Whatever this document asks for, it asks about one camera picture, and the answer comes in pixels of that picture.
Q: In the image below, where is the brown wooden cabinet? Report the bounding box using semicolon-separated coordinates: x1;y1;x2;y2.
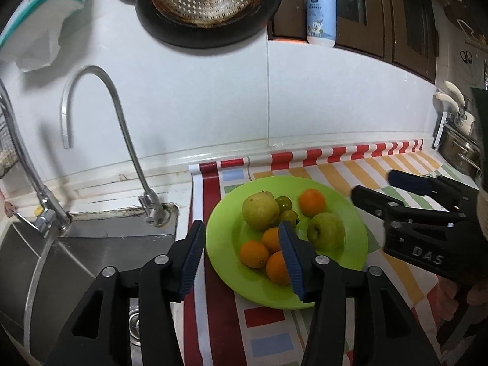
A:
268;0;437;81

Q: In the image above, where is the colourful striped tablecloth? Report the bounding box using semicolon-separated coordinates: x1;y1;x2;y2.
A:
183;139;479;366

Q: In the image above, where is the white pump bottle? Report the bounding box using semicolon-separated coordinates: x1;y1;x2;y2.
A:
307;0;338;49

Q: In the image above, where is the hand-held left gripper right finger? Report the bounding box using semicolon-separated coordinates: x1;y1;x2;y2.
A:
278;221;443;366

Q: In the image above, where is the lime green plate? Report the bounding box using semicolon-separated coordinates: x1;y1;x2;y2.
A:
206;175;369;310

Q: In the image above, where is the stainless steel sink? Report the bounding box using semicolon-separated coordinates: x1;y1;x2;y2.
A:
0;203;180;366

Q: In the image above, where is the white plastic rack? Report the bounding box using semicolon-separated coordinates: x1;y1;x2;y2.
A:
432;110;451;150

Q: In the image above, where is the blue white tissue pack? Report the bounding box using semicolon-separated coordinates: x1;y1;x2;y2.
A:
0;0;101;73

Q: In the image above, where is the large orange with stem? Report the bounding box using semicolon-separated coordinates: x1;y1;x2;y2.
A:
266;251;292;286

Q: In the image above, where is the green apple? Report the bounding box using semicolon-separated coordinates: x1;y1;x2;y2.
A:
307;212;346;251

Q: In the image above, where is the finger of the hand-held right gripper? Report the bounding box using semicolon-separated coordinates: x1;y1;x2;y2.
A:
388;169;479;215
351;185;466;230

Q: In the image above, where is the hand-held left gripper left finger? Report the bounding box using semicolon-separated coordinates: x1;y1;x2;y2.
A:
44;219;207;366

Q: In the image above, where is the steel gooseneck faucet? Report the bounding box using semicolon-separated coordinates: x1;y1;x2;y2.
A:
60;65;167;228

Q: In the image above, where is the yellow-green pear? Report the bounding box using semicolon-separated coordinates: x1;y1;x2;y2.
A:
242;191;281;232

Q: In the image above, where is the dark green board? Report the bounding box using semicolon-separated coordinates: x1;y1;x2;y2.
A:
470;86;488;123

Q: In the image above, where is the steel pot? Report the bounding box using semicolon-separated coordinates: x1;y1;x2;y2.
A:
438;124;482;177

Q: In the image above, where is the steel sink mixer faucet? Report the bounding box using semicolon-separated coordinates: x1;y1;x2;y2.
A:
0;80;71;238

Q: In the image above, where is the black round pan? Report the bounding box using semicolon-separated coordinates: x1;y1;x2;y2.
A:
135;0;285;49

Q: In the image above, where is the white utensil handle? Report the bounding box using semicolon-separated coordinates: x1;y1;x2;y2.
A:
434;91;466;114
444;80;468;102

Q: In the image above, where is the wire dish basket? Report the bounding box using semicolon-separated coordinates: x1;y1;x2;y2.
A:
0;120;20;178

